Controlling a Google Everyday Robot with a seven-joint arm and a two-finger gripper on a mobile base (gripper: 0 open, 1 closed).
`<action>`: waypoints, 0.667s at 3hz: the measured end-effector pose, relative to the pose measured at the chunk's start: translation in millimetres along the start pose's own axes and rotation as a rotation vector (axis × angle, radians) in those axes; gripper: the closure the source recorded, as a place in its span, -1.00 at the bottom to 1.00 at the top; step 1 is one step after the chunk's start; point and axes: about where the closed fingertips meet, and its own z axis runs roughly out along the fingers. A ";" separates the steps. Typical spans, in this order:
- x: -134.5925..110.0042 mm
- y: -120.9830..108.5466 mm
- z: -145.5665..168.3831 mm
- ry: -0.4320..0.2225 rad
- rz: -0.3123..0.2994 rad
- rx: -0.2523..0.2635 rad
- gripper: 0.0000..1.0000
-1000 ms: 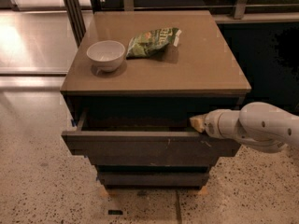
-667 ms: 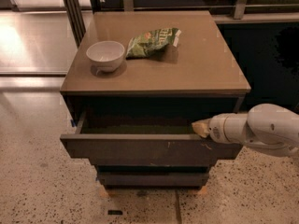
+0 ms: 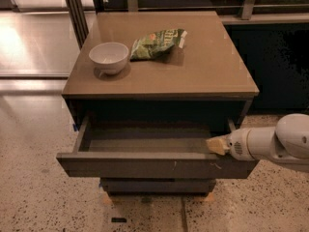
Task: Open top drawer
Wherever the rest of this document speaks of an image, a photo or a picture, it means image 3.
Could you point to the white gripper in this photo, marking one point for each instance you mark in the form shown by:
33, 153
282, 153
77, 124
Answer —
238, 144

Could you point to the brown drawer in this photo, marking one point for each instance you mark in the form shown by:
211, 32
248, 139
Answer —
113, 186
145, 150

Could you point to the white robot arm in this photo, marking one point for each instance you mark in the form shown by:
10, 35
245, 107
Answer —
286, 144

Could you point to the brown drawer cabinet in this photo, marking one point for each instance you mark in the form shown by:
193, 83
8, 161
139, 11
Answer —
205, 82

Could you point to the green chip bag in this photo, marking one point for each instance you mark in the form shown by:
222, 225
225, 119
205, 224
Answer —
157, 44

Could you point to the white ceramic bowl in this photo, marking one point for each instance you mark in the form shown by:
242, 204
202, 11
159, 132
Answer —
109, 58

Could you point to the blue tape piece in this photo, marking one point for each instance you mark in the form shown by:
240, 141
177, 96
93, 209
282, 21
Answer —
75, 128

